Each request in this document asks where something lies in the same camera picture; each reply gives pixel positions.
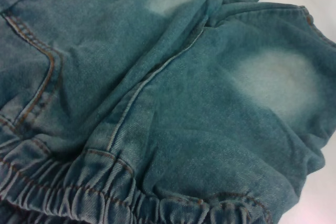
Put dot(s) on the blue denim shorts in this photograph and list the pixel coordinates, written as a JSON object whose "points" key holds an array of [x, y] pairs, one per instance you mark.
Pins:
{"points": [[168, 103]]}

